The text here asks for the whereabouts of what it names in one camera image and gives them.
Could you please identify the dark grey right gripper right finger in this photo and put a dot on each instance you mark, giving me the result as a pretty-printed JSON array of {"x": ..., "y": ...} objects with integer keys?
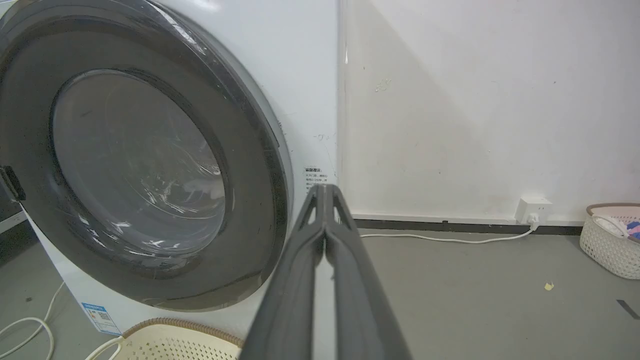
[{"x": 360, "y": 295}]

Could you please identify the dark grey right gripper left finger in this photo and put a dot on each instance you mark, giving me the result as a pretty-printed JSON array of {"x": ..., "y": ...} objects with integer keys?
[{"x": 287, "y": 290}]

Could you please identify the round dark washing machine door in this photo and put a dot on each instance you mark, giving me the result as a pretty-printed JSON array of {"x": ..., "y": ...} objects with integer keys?
[{"x": 140, "y": 160}]

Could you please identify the white washing machine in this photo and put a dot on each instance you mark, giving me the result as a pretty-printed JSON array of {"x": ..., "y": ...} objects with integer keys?
[{"x": 295, "y": 75}]

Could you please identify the cream laundry basket brown rim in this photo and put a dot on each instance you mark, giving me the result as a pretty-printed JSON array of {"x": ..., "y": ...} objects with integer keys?
[{"x": 175, "y": 342}]

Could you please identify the blue energy label sticker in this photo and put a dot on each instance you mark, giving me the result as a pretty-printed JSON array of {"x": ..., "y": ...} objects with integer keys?
[{"x": 101, "y": 318}]

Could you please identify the white perforated laundry basket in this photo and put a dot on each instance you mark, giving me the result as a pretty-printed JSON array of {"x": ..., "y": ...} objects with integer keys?
[{"x": 607, "y": 250}]

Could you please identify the black tape strip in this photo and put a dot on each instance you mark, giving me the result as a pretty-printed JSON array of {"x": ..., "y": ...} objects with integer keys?
[{"x": 628, "y": 309}]

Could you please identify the clothes in white basket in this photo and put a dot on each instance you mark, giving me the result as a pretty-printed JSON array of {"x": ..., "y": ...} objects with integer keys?
[{"x": 622, "y": 227}]

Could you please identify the white wall power socket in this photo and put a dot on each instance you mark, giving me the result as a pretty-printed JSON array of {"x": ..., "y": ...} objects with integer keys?
[{"x": 533, "y": 209}]

